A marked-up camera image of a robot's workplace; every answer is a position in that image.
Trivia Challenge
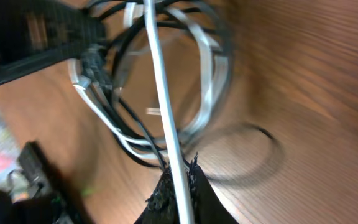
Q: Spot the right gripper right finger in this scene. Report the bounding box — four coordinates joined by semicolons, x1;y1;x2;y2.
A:
188;154;237;224

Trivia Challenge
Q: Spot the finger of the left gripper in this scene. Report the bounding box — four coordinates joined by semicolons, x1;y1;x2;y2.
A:
0;0;106;85

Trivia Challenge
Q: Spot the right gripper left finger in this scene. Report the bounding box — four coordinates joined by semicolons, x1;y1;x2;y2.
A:
134;168;179;224

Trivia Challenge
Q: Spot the white usb cable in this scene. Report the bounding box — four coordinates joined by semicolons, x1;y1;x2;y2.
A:
68;0;229;224

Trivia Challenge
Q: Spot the thin black cable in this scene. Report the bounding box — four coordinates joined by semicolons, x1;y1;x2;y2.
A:
82;0;285;184

